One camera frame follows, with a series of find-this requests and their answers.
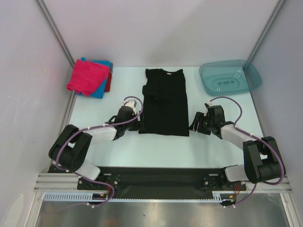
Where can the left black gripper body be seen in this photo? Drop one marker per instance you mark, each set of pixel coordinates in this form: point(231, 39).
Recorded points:
point(132, 126)

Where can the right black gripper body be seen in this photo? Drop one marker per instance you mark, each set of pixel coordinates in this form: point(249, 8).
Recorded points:
point(210, 122)

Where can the black t shirt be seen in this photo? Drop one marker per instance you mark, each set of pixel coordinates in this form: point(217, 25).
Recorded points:
point(165, 106)

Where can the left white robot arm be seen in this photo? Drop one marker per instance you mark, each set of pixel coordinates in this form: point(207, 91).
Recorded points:
point(70, 149)

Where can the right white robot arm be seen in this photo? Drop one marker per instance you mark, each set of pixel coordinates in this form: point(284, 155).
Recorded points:
point(262, 160)

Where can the blue folded t shirt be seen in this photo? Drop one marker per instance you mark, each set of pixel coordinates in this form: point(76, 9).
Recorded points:
point(103, 71)

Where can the red folded t shirt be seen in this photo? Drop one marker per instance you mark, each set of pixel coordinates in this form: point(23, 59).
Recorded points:
point(108, 83)

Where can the teal plastic bin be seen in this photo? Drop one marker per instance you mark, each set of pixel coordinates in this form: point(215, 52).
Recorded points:
point(225, 78)

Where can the pink folded t shirt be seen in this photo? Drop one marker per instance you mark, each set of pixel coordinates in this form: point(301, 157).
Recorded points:
point(86, 76)

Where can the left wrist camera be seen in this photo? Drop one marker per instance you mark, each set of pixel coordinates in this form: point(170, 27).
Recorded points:
point(130, 103)

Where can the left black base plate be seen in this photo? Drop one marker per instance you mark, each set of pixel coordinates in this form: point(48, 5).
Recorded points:
point(89, 185)

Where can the right white cable duct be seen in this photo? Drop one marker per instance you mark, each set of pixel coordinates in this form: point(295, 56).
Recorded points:
point(226, 195)

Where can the white cable duct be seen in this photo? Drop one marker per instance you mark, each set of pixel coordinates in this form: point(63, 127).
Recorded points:
point(75, 196)
point(226, 195)

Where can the left white cable duct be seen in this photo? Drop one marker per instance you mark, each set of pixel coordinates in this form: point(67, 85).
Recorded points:
point(75, 196)

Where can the right aluminium corner post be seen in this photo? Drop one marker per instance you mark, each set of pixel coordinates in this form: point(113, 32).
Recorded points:
point(270, 22)

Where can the aluminium corner post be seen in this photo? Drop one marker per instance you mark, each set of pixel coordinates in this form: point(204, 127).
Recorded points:
point(270, 22)
point(54, 29)

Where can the left aluminium corner post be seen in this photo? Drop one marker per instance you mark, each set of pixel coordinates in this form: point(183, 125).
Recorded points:
point(54, 29)

